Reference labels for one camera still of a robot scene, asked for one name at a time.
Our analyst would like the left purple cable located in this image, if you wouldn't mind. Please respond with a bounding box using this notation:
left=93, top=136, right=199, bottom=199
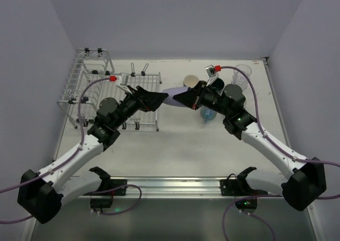
left=0, top=75, right=117, bottom=225

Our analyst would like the dark green mug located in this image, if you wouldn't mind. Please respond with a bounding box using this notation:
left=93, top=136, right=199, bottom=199
left=211, top=78, right=225, bottom=93

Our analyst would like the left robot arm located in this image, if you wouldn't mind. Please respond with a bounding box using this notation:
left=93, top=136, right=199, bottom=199
left=17, top=86, right=168, bottom=223

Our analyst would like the right black controller box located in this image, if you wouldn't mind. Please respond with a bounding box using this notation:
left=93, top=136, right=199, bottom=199
left=234, top=199, right=258, bottom=211

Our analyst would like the light blue patterned mug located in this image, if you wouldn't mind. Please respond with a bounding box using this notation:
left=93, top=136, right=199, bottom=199
left=200, top=106, right=217, bottom=123

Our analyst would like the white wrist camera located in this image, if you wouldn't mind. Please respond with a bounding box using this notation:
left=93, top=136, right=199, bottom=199
left=205, top=65, right=219, bottom=86
left=115, top=73, right=131, bottom=93

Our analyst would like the metal wire dish rack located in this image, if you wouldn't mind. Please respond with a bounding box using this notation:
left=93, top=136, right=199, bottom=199
left=57, top=48, right=162, bottom=129

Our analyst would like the clear plastic cup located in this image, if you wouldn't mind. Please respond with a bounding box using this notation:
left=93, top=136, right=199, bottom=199
left=232, top=64, right=252, bottom=91

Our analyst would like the purple cable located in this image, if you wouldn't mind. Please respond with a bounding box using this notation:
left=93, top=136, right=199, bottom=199
left=0, top=75, right=117, bottom=225
left=215, top=65, right=340, bottom=241

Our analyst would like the blue mug white interior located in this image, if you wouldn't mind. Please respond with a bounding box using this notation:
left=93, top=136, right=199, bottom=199
left=183, top=75, right=200, bottom=88

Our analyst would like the left black controller box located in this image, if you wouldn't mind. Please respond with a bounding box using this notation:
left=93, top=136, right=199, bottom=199
left=90, top=197, right=113, bottom=210

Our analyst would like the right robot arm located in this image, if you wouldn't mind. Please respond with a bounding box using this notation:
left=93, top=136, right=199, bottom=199
left=173, top=81, right=327, bottom=211

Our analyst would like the black controller box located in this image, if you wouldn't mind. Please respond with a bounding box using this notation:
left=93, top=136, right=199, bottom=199
left=90, top=197, right=113, bottom=210
left=234, top=199, right=258, bottom=211

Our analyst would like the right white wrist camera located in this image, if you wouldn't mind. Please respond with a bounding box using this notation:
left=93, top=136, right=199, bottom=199
left=205, top=65, right=219, bottom=86

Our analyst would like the aluminium mounting rail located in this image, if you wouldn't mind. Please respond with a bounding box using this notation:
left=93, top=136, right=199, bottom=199
left=76, top=176, right=293, bottom=200

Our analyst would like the lilac plastic cup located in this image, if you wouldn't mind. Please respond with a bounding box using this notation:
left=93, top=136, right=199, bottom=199
left=161, top=87, right=190, bottom=108

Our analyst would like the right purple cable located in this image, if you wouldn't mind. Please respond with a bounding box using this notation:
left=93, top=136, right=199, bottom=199
left=215, top=65, right=340, bottom=241

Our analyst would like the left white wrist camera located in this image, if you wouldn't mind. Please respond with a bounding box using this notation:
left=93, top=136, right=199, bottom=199
left=115, top=73, right=131, bottom=93

